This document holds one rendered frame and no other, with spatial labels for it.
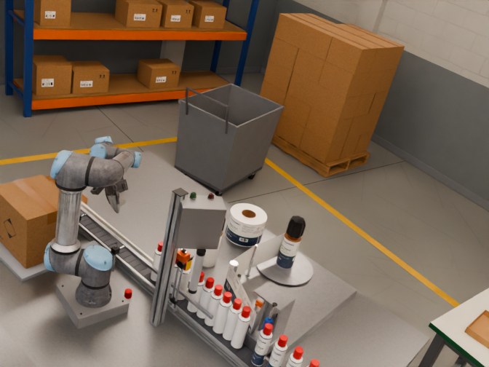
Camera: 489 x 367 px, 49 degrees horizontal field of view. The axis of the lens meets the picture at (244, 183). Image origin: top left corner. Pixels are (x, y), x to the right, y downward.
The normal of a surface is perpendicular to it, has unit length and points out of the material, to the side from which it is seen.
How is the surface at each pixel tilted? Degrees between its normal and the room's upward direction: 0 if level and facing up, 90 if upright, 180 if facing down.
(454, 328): 0
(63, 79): 90
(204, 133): 94
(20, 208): 0
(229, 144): 94
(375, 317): 0
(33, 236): 90
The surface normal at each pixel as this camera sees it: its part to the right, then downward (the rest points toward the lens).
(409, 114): -0.76, 0.16
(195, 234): 0.24, 0.53
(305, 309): 0.21, -0.85
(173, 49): 0.61, 0.50
